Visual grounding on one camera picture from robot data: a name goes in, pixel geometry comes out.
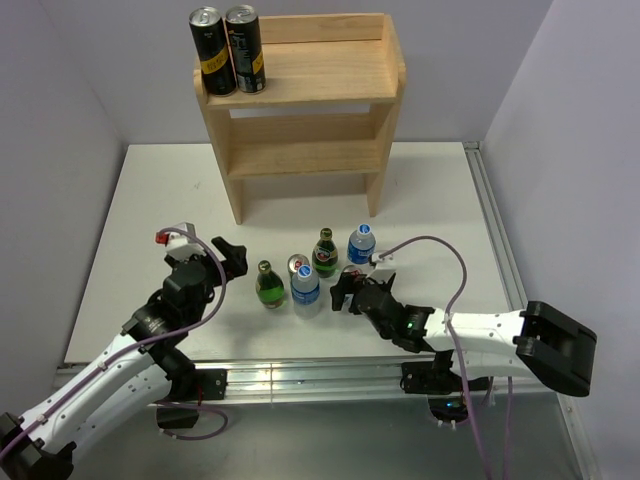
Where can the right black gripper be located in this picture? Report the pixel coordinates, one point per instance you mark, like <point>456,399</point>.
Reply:
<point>343,287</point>

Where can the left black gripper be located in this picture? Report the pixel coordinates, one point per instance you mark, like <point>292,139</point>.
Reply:
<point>234,265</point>

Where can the silver blue energy can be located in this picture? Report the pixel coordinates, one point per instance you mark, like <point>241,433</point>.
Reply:
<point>352,273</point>

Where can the clear water bottle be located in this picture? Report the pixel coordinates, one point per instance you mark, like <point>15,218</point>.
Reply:
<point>361,245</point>
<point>305,288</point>

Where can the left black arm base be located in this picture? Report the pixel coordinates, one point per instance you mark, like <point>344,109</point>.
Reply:
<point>200,387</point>

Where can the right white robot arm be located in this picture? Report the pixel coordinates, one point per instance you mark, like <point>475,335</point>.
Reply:
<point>538,342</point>

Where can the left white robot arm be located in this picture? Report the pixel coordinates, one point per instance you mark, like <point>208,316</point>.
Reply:
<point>141,365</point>

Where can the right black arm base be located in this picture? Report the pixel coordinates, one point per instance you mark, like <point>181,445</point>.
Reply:
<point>443,389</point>

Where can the wooden three-tier shelf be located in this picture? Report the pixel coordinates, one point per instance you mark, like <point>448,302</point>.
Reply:
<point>335,86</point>

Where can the left green glass bottle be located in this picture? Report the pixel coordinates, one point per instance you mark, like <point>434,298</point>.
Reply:
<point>269,286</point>

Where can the green glass bottle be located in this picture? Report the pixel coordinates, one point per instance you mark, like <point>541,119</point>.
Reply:
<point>269,286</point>
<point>325,254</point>

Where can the right green glass bottle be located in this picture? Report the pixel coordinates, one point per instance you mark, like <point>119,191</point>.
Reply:
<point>325,254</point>

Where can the rear silver red-tab can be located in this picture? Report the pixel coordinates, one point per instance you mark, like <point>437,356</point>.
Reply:
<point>294,262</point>

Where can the left black yellow can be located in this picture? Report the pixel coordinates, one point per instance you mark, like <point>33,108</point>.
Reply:
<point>208,32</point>

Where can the black yellow can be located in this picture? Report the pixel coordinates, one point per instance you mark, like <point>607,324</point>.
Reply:
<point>243,30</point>
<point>208,32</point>

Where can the right black yellow can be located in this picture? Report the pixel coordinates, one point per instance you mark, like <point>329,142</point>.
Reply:
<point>243,30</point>

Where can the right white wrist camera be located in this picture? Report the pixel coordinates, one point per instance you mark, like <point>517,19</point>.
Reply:
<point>381,260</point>

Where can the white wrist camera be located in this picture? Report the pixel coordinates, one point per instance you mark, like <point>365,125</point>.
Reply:
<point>381,260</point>
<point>177,246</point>

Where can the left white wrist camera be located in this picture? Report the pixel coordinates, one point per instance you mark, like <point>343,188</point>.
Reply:
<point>177,246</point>

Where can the aluminium front rail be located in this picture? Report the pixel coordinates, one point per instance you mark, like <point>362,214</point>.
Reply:
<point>280,381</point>

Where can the aluminium rail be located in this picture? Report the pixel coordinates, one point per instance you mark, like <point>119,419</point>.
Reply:
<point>508,271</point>
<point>280,381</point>

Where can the aluminium right rail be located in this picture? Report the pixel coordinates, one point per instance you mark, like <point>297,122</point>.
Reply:
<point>508,271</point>

